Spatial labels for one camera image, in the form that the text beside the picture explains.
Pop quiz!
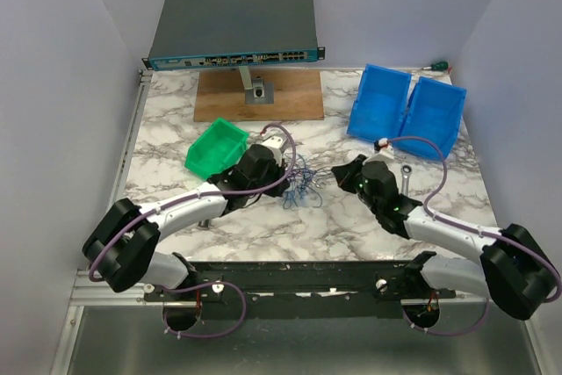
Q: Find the blue wire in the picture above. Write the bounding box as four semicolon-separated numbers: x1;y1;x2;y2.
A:
281;153;328;210

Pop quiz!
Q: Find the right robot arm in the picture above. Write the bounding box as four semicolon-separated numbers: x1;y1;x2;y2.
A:
331;155;561;321

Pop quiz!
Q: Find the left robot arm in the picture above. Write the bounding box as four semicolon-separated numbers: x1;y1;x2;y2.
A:
83;136;289;300

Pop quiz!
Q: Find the long ratchet chrome wrench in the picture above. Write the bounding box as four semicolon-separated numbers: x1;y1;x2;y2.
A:
400;164;412;196

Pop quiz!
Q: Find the green storage bin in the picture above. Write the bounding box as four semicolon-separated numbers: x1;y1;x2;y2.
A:
184;118;249;179

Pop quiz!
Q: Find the blue storage bin left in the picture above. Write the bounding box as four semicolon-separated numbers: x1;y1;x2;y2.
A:
346;64;412;142

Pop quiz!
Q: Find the blue storage bin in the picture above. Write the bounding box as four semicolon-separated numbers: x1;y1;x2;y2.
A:
399;76;466;158
346;64;412;142

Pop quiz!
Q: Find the wooden base board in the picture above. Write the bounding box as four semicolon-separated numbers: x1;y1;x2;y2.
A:
193;69;324;122

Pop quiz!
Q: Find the blue storage bin right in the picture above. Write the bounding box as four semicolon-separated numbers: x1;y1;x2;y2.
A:
399;76;466;158

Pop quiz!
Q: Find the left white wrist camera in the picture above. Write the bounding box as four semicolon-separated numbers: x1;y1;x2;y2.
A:
261;135;290;164

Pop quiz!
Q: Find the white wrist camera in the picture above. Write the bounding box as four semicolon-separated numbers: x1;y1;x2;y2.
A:
372;138;394;163
261;135;290;164

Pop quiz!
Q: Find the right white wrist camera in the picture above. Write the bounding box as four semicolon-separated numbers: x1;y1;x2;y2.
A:
372;138;394;163

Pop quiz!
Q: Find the grey metal stand bracket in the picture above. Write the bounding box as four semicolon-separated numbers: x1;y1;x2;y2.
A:
238;66;274;105

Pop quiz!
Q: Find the black mounting base rail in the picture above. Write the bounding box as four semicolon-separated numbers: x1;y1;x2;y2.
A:
144;260;456;321

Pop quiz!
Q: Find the green handled screwdriver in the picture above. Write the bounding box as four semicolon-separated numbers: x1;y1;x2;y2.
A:
421;61;450;72

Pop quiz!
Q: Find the grey network switch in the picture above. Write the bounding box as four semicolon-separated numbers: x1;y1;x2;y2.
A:
142;0;326;71

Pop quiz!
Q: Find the aluminium frame rail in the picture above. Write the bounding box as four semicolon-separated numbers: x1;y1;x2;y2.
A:
48;68;153;375

